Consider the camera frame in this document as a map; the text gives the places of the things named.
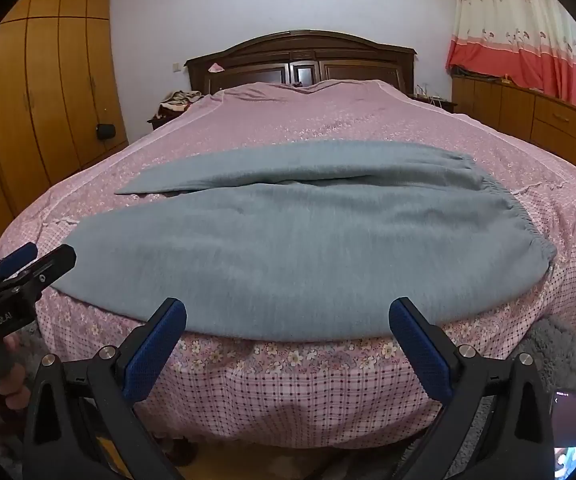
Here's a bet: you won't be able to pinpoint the grey fluffy sleeve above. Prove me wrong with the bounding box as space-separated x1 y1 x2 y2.
445 318 576 479

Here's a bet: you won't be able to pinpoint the low wooden drawer cabinet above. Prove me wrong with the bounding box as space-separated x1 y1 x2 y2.
452 75 576 166

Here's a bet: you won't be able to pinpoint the person's left hand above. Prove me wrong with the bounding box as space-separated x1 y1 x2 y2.
0 331 33 441

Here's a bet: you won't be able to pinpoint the small black wall device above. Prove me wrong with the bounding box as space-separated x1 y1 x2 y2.
95 124 117 141

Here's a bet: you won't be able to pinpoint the red and cream curtain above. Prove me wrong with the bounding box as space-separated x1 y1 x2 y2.
446 0 576 106

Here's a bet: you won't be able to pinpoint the orange wooden wardrobe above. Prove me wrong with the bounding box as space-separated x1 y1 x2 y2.
0 0 128 237

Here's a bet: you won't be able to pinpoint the dark wooden headboard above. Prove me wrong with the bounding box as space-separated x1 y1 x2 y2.
185 29 416 94

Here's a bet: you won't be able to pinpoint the clothes pile on nightstand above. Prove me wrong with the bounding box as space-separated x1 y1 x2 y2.
148 90 203 130

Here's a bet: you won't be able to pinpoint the smartphone with lit screen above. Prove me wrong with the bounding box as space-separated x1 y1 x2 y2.
550 389 576 480

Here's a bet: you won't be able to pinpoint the grey sweatpants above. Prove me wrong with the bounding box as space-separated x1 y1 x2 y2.
56 141 556 342

